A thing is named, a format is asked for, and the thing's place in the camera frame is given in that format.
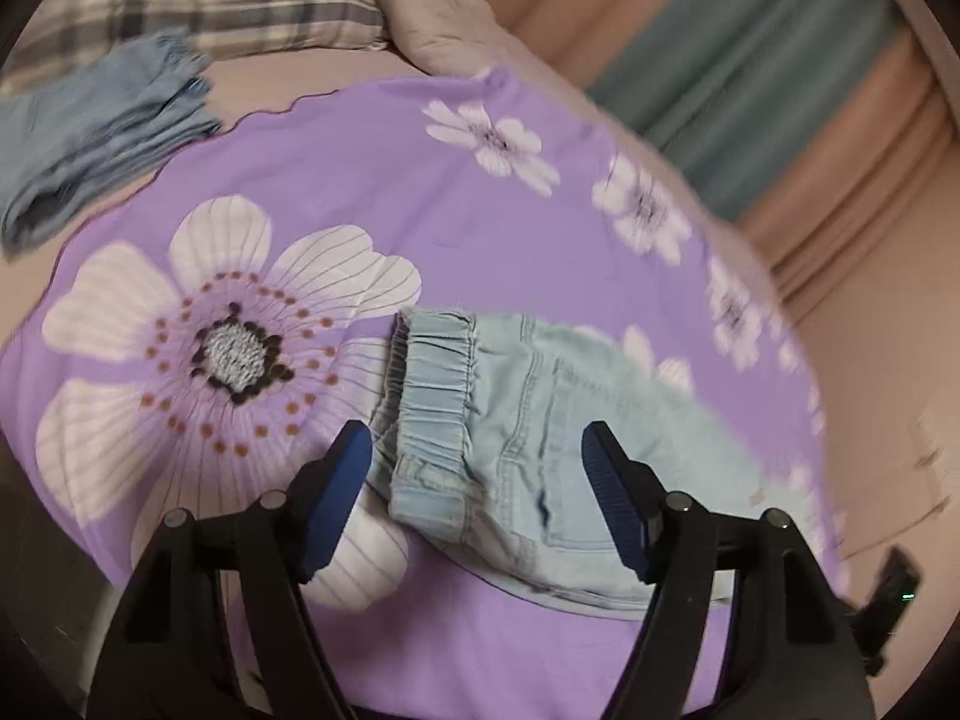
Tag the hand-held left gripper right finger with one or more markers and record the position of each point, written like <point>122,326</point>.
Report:
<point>615,510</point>

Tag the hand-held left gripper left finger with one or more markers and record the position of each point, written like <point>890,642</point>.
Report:
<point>337,502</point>

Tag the light blue denim pants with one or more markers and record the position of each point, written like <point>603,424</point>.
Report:
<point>510,420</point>

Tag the folded blue pants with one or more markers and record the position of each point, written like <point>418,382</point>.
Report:
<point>97,127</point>

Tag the purple floral blanket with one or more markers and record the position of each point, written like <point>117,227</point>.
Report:
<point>375,187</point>

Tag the pink curtain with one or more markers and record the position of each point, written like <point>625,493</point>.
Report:
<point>862,187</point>
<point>585,0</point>

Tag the teal curtain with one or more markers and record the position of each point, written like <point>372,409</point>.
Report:
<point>735,52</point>

